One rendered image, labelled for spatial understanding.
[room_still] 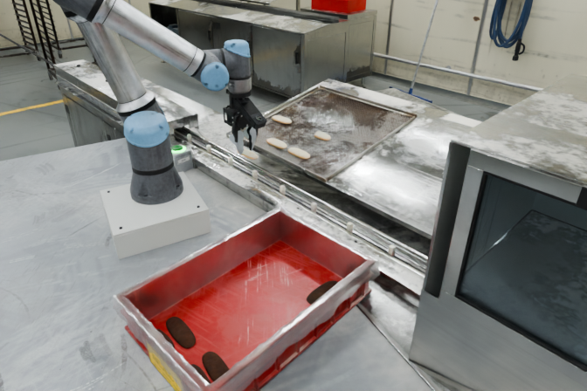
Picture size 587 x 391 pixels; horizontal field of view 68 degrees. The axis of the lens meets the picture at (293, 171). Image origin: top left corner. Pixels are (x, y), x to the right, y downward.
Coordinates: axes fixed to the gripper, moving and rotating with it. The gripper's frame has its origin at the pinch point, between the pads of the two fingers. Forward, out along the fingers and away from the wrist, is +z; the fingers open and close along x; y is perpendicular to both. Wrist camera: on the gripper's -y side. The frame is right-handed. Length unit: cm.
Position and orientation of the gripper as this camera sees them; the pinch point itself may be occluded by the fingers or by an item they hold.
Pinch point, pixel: (246, 149)
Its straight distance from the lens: 147.3
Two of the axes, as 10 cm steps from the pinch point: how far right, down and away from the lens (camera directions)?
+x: -7.3, 3.2, -6.0
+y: -6.9, -3.4, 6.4
